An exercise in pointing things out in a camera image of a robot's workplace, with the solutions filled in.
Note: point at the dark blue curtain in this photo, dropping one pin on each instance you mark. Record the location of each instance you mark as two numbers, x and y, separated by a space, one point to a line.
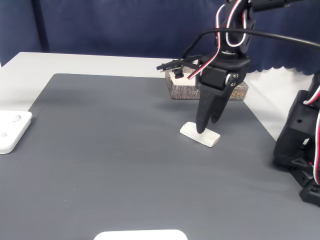
112 27

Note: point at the grey table mat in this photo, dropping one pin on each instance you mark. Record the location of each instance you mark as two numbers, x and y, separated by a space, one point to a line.
125 162

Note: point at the black gripper camera board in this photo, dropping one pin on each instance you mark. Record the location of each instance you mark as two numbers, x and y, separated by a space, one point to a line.
175 65

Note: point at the patterned cardboard box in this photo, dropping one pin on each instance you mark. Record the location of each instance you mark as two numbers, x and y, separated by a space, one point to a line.
185 92

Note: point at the white block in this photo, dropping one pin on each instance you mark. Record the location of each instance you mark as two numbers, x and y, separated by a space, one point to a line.
208 140

